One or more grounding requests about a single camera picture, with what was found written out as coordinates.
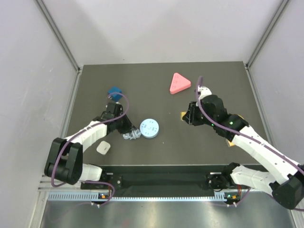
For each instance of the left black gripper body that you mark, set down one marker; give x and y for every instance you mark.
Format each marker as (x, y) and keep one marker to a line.
(123, 125)

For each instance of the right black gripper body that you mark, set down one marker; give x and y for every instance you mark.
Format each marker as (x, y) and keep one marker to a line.
(196, 117)

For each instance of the yellow plug adapter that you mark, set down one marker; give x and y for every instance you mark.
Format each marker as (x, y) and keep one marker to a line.
(182, 114)

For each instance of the light blue round socket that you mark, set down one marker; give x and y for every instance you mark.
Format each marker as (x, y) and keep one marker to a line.
(149, 128)

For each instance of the white square charger plug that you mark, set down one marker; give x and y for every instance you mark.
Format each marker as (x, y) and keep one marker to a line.
(103, 147)

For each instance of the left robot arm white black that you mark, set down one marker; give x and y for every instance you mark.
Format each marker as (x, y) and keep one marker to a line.
(65, 158)

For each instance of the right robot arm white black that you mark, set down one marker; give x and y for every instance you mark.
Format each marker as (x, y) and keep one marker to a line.
(283, 178)

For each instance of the blue cube plug adapter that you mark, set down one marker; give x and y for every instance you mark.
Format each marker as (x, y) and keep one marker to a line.
(114, 94)

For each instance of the pink triangular power strip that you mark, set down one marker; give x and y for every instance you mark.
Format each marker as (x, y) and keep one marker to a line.
(179, 83)

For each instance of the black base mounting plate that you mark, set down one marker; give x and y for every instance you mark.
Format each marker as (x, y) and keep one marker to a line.
(203, 176)

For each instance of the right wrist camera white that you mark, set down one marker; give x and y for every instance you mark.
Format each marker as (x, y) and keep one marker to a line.
(202, 91)

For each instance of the yellow charger on cable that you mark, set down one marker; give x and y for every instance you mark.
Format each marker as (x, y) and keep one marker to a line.
(229, 144)

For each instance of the left aluminium frame post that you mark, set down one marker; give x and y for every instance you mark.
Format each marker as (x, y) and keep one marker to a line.
(56, 32)

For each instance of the aluminium frame post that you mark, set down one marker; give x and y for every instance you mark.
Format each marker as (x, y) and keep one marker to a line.
(56, 32)
(266, 34)

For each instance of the right aluminium frame post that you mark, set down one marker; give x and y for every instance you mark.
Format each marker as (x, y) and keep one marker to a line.
(266, 34)

